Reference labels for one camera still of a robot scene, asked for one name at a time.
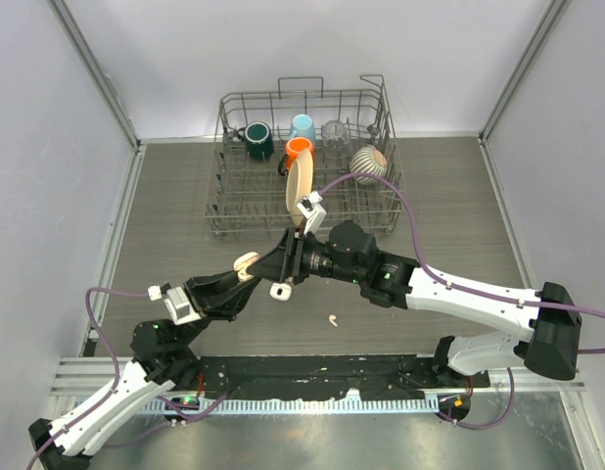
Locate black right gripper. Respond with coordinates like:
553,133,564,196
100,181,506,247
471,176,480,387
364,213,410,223
249,227,364,285

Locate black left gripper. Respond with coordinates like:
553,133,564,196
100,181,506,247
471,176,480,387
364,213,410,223
175,265,259,350

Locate white earbud charging case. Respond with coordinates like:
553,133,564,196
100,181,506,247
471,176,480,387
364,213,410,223
269,283,292,302

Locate pink earbud charging case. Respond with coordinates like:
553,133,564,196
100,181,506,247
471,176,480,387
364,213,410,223
233,252,259,282

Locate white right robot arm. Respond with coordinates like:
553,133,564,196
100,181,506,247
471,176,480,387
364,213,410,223
249,221,582,387

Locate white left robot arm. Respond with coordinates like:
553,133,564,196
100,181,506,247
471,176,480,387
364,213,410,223
28,270,259,469

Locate beige plate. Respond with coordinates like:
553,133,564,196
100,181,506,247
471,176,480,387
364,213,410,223
286,150,314,226

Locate orange mug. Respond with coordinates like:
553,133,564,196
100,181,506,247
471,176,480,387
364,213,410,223
277,137,315,176

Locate dark green mug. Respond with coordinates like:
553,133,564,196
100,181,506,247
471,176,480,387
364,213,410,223
236,121,274,162

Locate clear glass cup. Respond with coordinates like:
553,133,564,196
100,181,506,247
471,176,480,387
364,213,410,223
321,119,350,160

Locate striped ceramic bowl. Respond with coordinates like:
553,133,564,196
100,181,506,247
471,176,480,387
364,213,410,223
349,145,388,186

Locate light blue mug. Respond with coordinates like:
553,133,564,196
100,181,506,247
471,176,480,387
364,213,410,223
289,114,316,144

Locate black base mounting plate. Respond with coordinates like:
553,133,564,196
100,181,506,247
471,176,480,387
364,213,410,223
181,354,490,401

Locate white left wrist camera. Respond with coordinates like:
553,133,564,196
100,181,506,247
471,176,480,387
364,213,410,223
163,286,202,325

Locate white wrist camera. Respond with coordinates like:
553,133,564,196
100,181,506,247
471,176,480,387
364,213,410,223
297,191,327,236
163,286,202,325

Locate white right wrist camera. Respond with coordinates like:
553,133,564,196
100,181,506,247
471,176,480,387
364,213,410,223
297,191,327,236

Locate grey wire dish rack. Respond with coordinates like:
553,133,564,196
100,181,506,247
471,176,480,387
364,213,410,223
205,74,402,238

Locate white slotted cable duct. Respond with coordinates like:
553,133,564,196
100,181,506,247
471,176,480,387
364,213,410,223
140,397,441,415

